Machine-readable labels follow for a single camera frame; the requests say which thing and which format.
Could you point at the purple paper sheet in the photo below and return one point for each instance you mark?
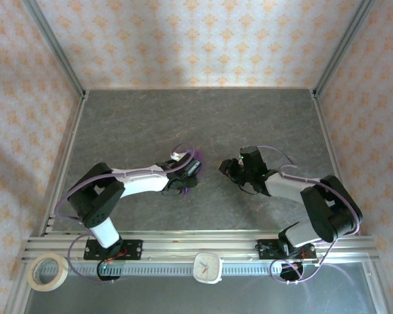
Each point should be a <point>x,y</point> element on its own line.
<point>199,155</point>

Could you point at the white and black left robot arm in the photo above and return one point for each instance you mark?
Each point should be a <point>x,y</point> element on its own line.
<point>118,189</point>

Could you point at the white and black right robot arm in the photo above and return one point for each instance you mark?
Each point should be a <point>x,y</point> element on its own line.
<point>321,202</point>

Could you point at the white square clock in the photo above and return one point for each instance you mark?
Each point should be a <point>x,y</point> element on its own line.
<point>208,268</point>

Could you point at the grey metal shelf panel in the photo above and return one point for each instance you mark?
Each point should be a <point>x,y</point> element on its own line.
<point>150,297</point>

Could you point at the beige masking tape roll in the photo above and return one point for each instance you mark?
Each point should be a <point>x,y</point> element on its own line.
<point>49,288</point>

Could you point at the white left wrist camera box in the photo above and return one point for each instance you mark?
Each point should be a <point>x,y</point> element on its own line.
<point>180,157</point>

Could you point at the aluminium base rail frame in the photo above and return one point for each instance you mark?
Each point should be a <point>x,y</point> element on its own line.
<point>183,243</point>

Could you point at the aluminium side rail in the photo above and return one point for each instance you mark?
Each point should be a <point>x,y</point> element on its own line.
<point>324,127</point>
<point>65,163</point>

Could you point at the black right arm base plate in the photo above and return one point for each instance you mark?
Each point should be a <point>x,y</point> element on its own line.
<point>265,250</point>

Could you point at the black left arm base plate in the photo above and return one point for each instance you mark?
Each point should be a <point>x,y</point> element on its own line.
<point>134,250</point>

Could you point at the aluminium corner post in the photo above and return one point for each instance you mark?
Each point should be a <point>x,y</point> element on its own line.
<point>342,42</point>
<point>57,49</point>

